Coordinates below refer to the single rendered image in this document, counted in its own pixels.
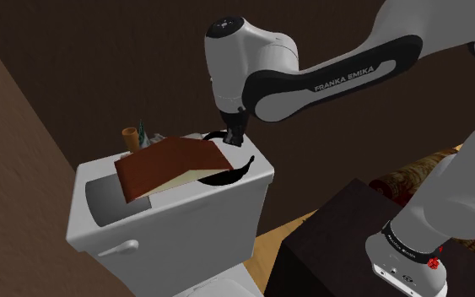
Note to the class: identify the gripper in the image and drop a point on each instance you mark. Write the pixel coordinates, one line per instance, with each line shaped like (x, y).
(233, 122)

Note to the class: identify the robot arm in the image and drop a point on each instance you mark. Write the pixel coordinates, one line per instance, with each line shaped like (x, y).
(253, 45)

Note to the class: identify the black curved object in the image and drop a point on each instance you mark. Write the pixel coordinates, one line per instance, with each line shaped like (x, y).
(229, 176)

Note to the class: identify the red-brown book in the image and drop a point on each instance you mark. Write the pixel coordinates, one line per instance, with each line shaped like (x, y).
(167, 162)

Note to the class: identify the white crumpled object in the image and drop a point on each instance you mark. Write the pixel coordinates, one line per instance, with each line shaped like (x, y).
(157, 138)

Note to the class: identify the green and white bottle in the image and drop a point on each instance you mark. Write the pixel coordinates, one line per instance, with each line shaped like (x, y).
(143, 135)

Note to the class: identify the orange cup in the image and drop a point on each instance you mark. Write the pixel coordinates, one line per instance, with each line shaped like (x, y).
(131, 138)

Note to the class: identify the white toilet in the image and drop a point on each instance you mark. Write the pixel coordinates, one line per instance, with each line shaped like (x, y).
(179, 230)

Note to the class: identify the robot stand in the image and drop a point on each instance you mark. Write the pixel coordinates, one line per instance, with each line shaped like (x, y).
(335, 246)

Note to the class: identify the red and gold patterned rug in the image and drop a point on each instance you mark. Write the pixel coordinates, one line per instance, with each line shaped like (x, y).
(410, 172)

